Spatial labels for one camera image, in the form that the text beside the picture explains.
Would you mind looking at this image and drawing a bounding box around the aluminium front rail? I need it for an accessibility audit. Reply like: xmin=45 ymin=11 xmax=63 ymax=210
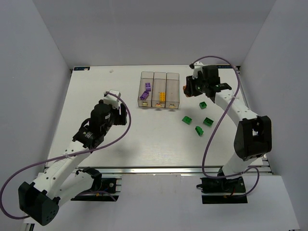
xmin=43 ymin=166 xmax=272 ymax=176

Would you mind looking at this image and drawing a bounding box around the green curved lego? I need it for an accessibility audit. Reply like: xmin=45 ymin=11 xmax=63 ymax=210
xmin=195 ymin=126 xmax=204 ymax=136

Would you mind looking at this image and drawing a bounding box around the purple long lego brick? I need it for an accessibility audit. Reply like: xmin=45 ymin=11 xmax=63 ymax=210
xmin=139 ymin=90 xmax=150 ymax=100

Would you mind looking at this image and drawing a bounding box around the green lego centre two-by-two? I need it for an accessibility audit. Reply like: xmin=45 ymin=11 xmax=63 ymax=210
xmin=182 ymin=116 xmax=192 ymax=125

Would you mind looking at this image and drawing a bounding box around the purple small lego brick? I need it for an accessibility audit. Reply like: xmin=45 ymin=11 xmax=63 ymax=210
xmin=145 ymin=82 xmax=152 ymax=92

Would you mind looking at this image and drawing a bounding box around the right blue corner label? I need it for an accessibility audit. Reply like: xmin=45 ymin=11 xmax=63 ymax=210
xmin=217 ymin=65 xmax=232 ymax=69

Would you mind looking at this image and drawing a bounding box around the yellow long lego brick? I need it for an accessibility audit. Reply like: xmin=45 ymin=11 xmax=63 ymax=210
xmin=159 ymin=92 xmax=166 ymax=103

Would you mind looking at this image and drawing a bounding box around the blue corner label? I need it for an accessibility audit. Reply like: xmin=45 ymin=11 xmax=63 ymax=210
xmin=217 ymin=65 xmax=232 ymax=69
xmin=73 ymin=66 xmax=90 ymax=71

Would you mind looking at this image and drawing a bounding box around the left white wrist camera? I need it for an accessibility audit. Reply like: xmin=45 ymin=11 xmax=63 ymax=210
xmin=103 ymin=90 xmax=121 ymax=109

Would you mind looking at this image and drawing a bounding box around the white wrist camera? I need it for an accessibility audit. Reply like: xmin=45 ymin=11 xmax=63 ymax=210
xmin=189 ymin=61 xmax=204 ymax=79
xmin=103 ymin=90 xmax=121 ymax=109

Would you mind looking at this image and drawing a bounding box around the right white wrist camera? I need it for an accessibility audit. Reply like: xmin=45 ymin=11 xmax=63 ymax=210
xmin=189 ymin=61 xmax=204 ymax=79

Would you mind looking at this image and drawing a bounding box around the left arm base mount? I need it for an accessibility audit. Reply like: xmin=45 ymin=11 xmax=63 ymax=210
xmin=71 ymin=167 xmax=122 ymax=202

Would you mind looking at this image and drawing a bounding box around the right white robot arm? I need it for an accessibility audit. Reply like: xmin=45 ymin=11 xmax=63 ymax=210
xmin=184 ymin=65 xmax=272 ymax=179

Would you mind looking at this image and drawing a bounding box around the left blue corner label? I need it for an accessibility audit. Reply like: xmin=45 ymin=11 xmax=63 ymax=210
xmin=73 ymin=66 xmax=90 ymax=71

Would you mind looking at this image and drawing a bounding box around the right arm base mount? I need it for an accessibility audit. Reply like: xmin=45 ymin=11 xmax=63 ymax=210
xmin=196 ymin=177 xmax=248 ymax=205

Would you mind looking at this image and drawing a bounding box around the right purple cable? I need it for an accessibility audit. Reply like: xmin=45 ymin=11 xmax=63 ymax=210
xmin=189 ymin=56 xmax=260 ymax=197

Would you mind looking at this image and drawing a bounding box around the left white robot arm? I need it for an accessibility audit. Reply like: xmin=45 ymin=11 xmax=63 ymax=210
xmin=18 ymin=100 xmax=127 ymax=226

